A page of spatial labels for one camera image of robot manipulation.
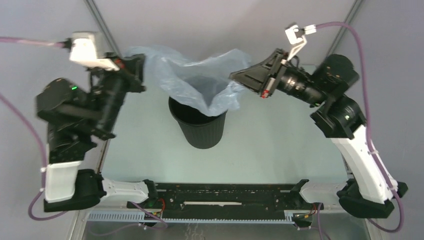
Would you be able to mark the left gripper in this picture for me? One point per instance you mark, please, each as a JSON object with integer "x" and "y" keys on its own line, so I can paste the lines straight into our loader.
{"x": 134, "y": 65}

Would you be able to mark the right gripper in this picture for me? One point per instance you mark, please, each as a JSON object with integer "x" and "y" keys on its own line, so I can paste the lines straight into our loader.
{"x": 253, "y": 77}

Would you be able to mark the blue plastic trash bag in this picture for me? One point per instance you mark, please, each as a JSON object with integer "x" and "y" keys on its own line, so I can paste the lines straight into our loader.
{"x": 204, "y": 85}

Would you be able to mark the black trash bin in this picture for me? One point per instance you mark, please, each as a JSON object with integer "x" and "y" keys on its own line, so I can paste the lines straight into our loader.
{"x": 200, "y": 131}

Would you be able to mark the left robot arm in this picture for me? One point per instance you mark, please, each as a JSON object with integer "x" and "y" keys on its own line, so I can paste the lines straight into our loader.
{"x": 74, "y": 116}

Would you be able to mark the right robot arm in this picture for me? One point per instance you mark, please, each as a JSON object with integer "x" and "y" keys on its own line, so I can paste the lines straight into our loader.
{"x": 369, "y": 193}

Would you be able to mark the small circuit board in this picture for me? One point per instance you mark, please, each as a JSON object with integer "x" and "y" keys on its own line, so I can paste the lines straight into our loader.
{"x": 154, "y": 216}

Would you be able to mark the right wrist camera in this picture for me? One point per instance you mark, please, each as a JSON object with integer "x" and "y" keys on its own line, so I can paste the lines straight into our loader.
{"x": 297, "y": 38}

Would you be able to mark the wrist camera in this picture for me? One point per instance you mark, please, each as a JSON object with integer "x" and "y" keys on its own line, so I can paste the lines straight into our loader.
{"x": 297, "y": 38}
{"x": 87, "y": 49}

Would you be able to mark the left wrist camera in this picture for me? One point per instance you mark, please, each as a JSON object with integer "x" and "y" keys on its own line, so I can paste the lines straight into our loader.
{"x": 87, "y": 49}

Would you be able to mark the left corner frame post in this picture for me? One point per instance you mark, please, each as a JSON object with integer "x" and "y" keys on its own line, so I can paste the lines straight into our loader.
{"x": 102, "y": 25}

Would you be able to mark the corner frame post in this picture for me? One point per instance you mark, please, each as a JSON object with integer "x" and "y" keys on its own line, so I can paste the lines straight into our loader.
{"x": 102, "y": 25}
{"x": 350, "y": 17}

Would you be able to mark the right corner frame post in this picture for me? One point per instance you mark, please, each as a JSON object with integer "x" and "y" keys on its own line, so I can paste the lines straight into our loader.
{"x": 350, "y": 17}

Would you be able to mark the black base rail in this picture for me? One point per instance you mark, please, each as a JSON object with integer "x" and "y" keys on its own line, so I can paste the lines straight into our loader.
{"x": 230, "y": 202}

